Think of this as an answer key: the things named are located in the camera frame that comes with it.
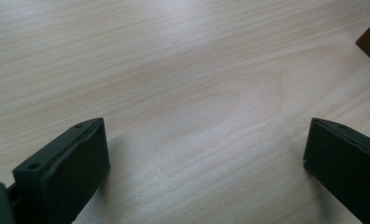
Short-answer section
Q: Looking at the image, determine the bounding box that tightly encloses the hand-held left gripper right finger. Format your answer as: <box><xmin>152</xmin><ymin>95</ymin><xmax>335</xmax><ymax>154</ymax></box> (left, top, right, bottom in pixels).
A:
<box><xmin>303</xmin><ymin>117</ymin><xmax>370</xmax><ymax>224</ymax></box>

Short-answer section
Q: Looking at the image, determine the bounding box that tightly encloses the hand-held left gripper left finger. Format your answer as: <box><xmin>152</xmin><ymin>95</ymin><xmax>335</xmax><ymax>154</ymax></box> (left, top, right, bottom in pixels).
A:
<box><xmin>7</xmin><ymin>117</ymin><xmax>111</xmax><ymax>224</ymax></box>

